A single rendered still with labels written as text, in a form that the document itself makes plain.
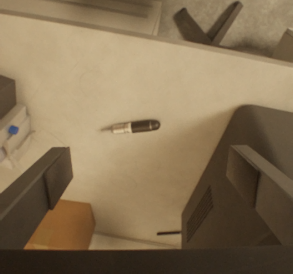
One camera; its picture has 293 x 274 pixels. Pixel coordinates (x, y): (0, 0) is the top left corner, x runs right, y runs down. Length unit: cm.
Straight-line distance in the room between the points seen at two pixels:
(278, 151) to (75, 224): 64
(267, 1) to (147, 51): 104
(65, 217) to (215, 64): 66
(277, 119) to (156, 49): 25
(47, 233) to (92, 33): 62
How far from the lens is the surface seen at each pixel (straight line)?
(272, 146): 37
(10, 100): 53
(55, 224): 81
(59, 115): 54
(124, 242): 101
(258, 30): 139
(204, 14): 131
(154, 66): 41
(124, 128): 47
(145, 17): 75
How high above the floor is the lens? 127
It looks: 50 degrees down
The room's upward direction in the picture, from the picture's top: 170 degrees counter-clockwise
